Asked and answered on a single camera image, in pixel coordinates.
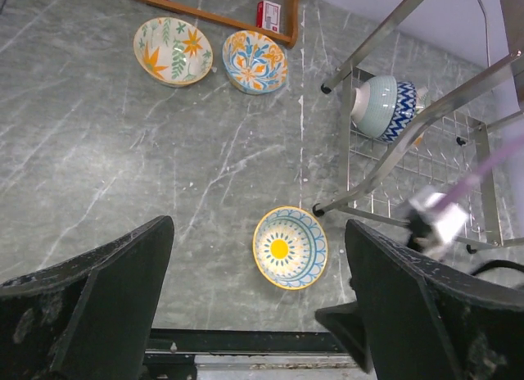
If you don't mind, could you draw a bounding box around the blue orange floral bowl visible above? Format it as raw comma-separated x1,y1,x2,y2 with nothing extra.
222,30,288,95

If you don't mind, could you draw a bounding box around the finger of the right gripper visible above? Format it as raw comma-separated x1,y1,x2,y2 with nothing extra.
314,301,373,374

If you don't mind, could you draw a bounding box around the orange flower green bowl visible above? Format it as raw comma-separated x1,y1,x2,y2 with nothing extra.
413,87,431,147

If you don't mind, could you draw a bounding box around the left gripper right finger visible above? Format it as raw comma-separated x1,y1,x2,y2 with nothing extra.
345,219,523,379

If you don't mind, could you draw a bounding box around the wooden shelf rack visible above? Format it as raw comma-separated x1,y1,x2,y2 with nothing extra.
92,0,304,50

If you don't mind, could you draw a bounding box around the aluminium rail frame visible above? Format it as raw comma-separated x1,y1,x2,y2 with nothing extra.
142,328,369,380

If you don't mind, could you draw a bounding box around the teal dotted grey bowl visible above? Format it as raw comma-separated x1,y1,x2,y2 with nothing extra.
350,75,397,138

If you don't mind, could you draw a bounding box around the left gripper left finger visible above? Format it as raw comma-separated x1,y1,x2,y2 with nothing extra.
1,216,174,379

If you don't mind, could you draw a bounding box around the yellow sun blue bowl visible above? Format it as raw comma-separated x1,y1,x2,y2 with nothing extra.
252,206,328,291

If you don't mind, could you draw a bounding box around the steel dish rack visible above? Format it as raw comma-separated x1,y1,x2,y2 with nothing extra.
312,0,523,253

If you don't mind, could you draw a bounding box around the small red white box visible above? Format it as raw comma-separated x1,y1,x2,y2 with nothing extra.
256,0,282,33

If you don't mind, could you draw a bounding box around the orange leaf pattern bowl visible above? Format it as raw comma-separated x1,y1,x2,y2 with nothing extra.
133,17,214,88

